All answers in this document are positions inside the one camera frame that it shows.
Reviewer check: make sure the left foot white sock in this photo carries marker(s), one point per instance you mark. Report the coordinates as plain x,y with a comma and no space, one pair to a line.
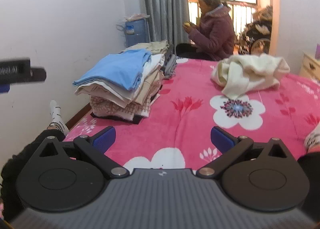
57,122

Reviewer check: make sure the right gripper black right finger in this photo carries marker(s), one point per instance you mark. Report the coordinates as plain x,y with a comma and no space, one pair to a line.
261,176

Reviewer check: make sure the white bedside cabinet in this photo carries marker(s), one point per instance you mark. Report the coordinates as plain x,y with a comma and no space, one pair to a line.
310,68

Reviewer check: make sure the grey curtain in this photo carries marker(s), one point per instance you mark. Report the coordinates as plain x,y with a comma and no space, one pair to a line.
166,20

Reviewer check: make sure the cream white sweater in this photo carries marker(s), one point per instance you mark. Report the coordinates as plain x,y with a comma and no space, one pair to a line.
240,74

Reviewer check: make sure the wheelchair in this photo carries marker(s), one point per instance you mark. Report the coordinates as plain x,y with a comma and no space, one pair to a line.
256,37

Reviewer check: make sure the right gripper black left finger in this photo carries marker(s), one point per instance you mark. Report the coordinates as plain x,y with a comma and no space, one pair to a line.
64,176

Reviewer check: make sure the foot white sock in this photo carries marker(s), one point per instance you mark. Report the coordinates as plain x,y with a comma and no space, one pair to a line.
312,141
57,122

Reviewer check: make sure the pink floral blanket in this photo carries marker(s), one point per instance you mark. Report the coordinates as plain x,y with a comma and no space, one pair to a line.
176,134

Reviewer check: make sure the blue water bottle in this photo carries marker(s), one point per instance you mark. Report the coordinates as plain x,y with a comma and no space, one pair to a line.
136,32

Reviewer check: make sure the right foot white sock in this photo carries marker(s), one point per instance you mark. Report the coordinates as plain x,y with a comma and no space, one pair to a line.
312,141

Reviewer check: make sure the light blue shirt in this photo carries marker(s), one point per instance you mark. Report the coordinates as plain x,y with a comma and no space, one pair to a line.
124,70

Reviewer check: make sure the stack of folded clothes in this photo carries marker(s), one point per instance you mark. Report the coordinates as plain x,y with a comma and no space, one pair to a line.
112,102

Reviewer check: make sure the woman in purple jacket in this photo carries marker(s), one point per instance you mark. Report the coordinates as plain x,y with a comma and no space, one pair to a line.
213,37

